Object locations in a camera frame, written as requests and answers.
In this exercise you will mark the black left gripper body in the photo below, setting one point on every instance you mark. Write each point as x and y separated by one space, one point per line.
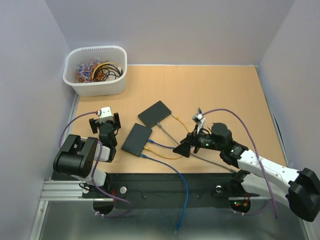
112 124

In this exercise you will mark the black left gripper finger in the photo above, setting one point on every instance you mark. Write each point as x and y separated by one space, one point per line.
116 121
94 124

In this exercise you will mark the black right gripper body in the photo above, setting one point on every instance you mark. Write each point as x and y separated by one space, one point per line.
201 140

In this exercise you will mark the black network switch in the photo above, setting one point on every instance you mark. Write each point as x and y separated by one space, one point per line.
154 114
136 139

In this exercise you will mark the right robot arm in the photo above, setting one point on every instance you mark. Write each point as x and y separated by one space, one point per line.
299 190

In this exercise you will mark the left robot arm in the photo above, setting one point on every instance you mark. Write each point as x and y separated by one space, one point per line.
76 155

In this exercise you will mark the white plastic bin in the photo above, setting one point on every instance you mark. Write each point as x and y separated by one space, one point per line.
96 70

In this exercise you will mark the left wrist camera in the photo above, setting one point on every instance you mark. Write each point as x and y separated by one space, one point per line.
105 114

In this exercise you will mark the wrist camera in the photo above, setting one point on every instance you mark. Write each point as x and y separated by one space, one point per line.
105 114
199 120

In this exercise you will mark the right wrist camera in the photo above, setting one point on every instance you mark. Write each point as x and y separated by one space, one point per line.
199 120

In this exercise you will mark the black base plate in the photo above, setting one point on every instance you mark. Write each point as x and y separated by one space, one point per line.
146 191

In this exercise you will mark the aluminium frame rail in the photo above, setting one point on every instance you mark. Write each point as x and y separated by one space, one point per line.
63 214

